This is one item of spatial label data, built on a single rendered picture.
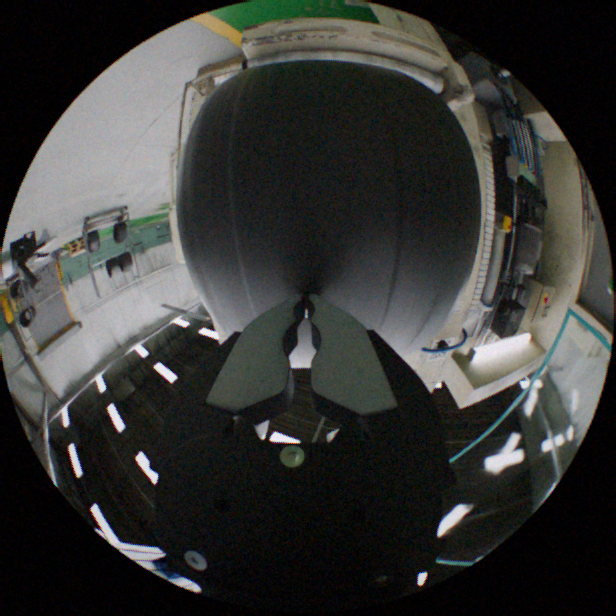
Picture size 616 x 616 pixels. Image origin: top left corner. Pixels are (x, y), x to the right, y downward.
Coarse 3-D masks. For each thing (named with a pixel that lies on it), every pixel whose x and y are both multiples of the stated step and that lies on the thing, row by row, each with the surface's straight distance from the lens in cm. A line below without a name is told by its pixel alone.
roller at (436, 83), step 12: (252, 60) 40; (264, 60) 39; (276, 60) 38; (288, 60) 38; (348, 60) 39; (360, 60) 39; (372, 60) 40; (384, 60) 41; (408, 72) 42; (420, 72) 43; (432, 84) 44; (444, 84) 46
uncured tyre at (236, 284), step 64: (320, 64) 22; (192, 128) 18; (256, 128) 14; (320, 128) 13; (384, 128) 14; (448, 128) 18; (192, 192) 14; (256, 192) 12; (320, 192) 11; (384, 192) 12; (448, 192) 15; (192, 256) 15; (256, 256) 12; (320, 256) 11; (384, 256) 12; (448, 256) 15; (384, 320) 16
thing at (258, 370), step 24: (264, 312) 10; (288, 312) 9; (240, 336) 9; (264, 336) 8; (288, 336) 9; (240, 360) 8; (264, 360) 7; (288, 360) 7; (216, 384) 7; (240, 384) 7; (264, 384) 7; (288, 384) 7; (240, 408) 6; (264, 408) 7; (288, 408) 8; (264, 432) 9
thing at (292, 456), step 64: (192, 448) 6; (256, 448) 5; (320, 448) 5; (384, 448) 5; (192, 512) 6; (256, 512) 5; (320, 512) 5; (384, 512) 5; (192, 576) 7; (256, 576) 6; (320, 576) 5; (384, 576) 6
